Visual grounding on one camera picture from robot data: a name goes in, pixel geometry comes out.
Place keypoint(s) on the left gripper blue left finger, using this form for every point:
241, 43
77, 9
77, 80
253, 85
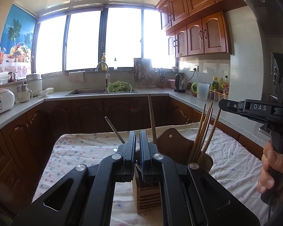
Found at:
84, 196

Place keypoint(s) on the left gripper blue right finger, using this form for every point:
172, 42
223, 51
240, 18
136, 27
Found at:
199, 199

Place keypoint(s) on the wooden chopstick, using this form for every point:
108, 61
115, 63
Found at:
152, 119
197, 135
209, 138
202, 132

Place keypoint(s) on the person's right hand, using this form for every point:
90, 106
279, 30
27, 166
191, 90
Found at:
270, 160

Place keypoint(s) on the wooden utensil holder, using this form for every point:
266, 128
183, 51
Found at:
162, 166

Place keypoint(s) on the white floral tablecloth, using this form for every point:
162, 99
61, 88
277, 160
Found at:
234, 167

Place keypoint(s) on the yellow oil bottle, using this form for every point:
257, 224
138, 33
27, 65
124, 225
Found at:
215, 84

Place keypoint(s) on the white plastic pitcher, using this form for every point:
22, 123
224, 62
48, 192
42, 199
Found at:
201, 90

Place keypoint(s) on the range hood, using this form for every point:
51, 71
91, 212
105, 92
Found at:
269, 16

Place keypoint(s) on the black electric kettle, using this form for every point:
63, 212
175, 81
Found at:
180, 82

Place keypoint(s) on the green bowl of vegetables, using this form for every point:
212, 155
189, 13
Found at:
119, 87

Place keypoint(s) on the small white blender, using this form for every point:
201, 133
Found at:
24, 93

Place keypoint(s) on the white steamer pot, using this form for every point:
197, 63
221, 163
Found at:
35, 83

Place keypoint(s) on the upper wooden cabinets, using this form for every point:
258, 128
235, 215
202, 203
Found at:
196, 27

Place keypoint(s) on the white rice cooker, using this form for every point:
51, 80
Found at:
7, 100

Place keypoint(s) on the wooden knife rack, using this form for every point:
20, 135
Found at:
143, 72

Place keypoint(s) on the dish soap bottle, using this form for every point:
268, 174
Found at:
103, 63

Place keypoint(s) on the tropical fruit poster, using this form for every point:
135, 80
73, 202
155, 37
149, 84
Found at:
16, 43

